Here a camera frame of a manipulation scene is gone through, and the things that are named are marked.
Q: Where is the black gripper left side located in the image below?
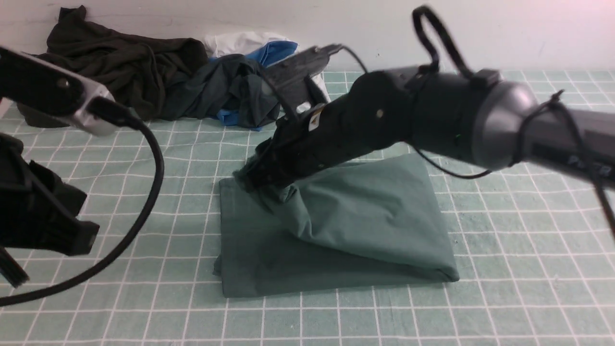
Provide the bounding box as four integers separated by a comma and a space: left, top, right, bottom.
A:
0, 135, 99, 288

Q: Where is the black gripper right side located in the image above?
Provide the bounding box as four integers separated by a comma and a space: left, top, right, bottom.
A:
234, 94, 409, 191

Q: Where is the green long-sleeve top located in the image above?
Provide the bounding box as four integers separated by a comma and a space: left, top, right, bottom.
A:
213, 153, 460, 298

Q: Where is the dark green crumpled garment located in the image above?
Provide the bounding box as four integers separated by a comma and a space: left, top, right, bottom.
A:
159, 54, 281, 129

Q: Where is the blue crumpled garment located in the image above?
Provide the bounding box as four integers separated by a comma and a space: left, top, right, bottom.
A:
217, 40, 298, 128

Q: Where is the white crumpled garment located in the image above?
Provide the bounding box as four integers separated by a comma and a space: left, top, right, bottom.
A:
202, 32, 332, 114

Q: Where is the dark brown crumpled garment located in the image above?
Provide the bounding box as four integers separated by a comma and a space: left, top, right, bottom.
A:
39, 6, 208, 121

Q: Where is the green checkered tablecloth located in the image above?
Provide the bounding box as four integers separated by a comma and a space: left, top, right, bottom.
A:
0, 71, 615, 346

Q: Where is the black camera cable left side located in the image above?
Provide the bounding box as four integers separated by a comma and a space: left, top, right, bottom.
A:
0, 99, 165, 307

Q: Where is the black camera cable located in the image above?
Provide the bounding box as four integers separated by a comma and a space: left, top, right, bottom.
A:
0, 99, 165, 307
332, 6, 615, 241

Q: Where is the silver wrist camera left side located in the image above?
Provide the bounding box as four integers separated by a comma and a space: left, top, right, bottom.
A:
0, 46, 117, 136

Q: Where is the black camera cable right side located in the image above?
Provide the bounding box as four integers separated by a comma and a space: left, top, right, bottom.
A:
332, 6, 615, 241

